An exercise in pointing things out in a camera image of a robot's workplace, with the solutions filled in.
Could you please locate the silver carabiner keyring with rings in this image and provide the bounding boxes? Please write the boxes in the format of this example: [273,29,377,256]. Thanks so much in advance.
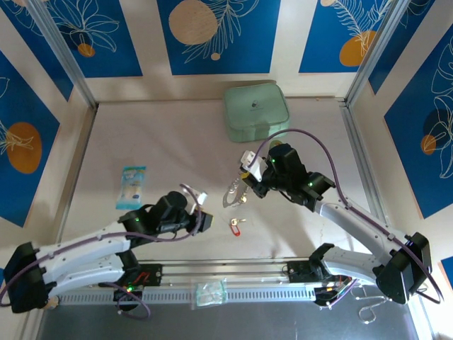
[222,175,248,210]

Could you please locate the key with red tag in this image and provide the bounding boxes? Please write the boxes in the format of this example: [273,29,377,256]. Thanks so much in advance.
[228,217,247,239]

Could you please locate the light blue snack packet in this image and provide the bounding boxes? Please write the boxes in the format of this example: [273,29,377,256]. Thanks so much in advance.
[115,165,147,210]

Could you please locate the mint green zip case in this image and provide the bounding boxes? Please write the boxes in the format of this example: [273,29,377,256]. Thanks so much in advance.
[222,81,293,144]

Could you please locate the clear plastic zip bag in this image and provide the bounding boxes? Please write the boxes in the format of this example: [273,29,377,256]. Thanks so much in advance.
[190,278,229,312]

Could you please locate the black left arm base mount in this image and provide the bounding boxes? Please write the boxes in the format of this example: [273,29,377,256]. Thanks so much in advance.
[112,263,164,312]

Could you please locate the aluminium table side rail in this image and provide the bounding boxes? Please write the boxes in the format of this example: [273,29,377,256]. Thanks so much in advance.
[49,104,100,263]
[341,101,425,284]

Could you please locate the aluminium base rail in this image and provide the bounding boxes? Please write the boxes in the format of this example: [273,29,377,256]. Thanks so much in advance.
[35,257,428,308]

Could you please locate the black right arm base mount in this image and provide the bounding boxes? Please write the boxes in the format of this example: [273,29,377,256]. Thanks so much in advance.
[285,260,357,310]

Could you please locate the aluminium frame post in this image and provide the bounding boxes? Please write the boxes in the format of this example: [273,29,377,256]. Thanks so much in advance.
[26,0,100,109]
[345,0,411,107]

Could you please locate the bent metal wire hooks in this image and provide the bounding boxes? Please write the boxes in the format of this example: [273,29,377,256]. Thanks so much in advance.
[355,281,428,325]

